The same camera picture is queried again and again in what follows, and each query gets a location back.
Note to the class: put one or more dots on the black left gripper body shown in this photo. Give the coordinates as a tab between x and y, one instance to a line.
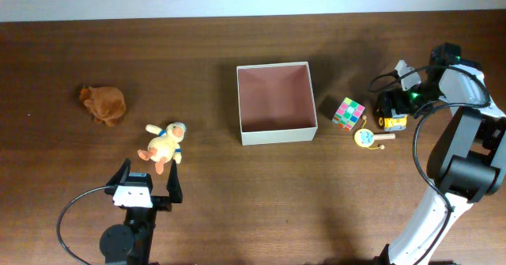
160	203

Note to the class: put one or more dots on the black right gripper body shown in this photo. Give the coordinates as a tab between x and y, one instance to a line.
411	100

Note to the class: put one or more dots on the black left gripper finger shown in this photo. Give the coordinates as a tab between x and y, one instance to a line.
173	186
121	175

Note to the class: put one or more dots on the yellow wooden rattle drum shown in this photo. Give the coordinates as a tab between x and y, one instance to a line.
366	139

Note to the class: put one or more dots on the multicoloured puzzle cube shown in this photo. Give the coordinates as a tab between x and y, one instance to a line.
348	114

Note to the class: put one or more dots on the yellow grey toy truck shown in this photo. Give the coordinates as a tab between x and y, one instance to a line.
396	123

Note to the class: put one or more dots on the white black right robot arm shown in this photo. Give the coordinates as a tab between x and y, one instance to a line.
467	162

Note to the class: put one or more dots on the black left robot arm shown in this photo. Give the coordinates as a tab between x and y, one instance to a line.
130	242

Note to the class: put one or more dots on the yellow plush duck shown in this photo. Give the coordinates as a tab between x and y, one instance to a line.
165	146

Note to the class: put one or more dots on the brown plush toy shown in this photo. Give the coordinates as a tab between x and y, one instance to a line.
105	104

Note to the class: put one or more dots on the white cardboard box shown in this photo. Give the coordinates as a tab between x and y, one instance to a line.
276	103

